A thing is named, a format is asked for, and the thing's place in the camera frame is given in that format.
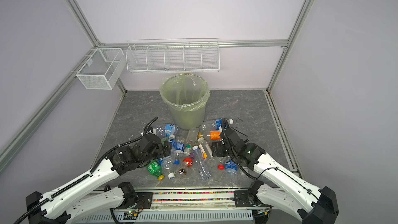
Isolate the yellow stripe white cap bottle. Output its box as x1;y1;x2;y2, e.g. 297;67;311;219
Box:
198;138;213;160

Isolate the blue label bottle white cap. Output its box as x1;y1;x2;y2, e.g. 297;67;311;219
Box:
159;156;175;179

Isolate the clear bottle blue label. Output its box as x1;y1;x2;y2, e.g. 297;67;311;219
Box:
199;118;223;132

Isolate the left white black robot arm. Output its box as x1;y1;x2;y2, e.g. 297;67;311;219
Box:
15;117;171;224

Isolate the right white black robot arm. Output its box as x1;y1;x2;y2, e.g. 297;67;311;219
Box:
220;118;339;224

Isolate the green-lined mesh waste bin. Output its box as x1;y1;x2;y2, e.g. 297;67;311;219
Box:
159;74;210;130

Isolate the orange label bottle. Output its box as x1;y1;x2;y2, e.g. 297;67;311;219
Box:
199;130;221;141

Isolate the crushed light blue label bottle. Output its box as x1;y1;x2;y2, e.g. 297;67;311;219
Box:
150;123;180;138

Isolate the small green cap bottle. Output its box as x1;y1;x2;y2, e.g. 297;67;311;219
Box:
183;145;191;156

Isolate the dark green soda bottle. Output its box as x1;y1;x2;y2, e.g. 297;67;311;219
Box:
147;161;164;181

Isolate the blue label bottle lower right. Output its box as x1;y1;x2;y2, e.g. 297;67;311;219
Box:
224;157;238;186

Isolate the clear square plastic container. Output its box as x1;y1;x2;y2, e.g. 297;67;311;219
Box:
186;128;199;146

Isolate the clear crushed water bottle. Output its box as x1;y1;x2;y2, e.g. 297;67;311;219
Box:
192;146;211;180

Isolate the red cap cola bottle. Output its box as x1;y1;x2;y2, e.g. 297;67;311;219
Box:
174;158;193;177

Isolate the small white mesh basket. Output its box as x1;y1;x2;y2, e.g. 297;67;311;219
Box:
76;48;126;90

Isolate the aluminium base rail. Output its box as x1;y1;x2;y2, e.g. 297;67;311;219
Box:
62;186;312;215

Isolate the long white wire basket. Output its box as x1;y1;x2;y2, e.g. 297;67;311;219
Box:
126;38;220;73

